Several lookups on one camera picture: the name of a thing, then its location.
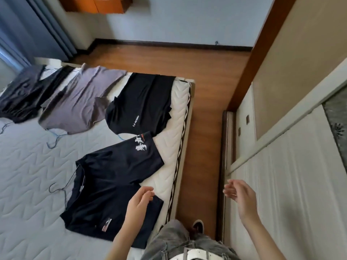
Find person's right hand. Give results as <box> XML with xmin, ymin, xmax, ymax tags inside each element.
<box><xmin>223</xmin><ymin>179</ymin><xmax>258</xmax><ymax>223</ymax></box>

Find person's left hand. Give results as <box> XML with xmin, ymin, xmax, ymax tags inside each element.
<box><xmin>124</xmin><ymin>186</ymin><xmax>155</xmax><ymax>228</ymax></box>

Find white wardrobe with wooden side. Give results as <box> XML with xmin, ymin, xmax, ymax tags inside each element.
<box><xmin>215</xmin><ymin>0</ymin><xmax>347</xmax><ymax>260</ymax></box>

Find purple wire hanger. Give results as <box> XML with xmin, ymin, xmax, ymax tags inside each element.
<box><xmin>0</xmin><ymin>121</ymin><xmax>14</xmax><ymax>135</ymax></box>
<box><xmin>48</xmin><ymin>165</ymin><xmax>82</xmax><ymax>208</ymax></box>

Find black Li-Ning t-shirt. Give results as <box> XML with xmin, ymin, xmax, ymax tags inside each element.
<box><xmin>104</xmin><ymin>73</ymin><xmax>177</xmax><ymax>137</ymax></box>

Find bed with white quilted mattress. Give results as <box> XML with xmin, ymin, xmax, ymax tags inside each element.
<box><xmin>0</xmin><ymin>57</ymin><xmax>196</xmax><ymax>260</ymax></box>

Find grey-brown t-shirt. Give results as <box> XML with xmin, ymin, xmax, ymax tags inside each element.
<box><xmin>38</xmin><ymin>63</ymin><xmax>128</xmax><ymax>135</ymax></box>

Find black long pants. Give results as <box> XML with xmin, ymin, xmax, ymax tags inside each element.
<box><xmin>0</xmin><ymin>64</ymin><xmax>76</xmax><ymax>124</ymax></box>

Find person's left forearm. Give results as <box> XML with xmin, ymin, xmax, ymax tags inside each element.
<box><xmin>104</xmin><ymin>221</ymin><xmax>147</xmax><ymax>260</ymax></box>

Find person's right forearm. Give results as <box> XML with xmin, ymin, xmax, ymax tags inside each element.
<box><xmin>240</xmin><ymin>216</ymin><xmax>287</xmax><ymax>260</ymax></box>

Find person's grey trousers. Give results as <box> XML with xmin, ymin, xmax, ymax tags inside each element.
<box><xmin>139</xmin><ymin>219</ymin><xmax>242</xmax><ymax>260</ymax></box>

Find person's right black shoe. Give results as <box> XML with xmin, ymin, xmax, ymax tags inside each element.
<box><xmin>192</xmin><ymin>219</ymin><xmax>205</xmax><ymax>234</ymax></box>

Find person's white belt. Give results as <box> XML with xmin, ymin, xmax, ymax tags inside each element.
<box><xmin>169</xmin><ymin>247</ymin><xmax>218</xmax><ymax>260</ymax></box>

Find blue curtain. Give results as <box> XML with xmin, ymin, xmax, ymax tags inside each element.
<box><xmin>0</xmin><ymin>0</ymin><xmax>78</xmax><ymax>71</ymax></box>

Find orange wooden wall shelf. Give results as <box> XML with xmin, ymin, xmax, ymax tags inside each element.
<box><xmin>55</xmin><ymin>0</ymin><xmax>134</xmax><ymax>15</ymax></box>

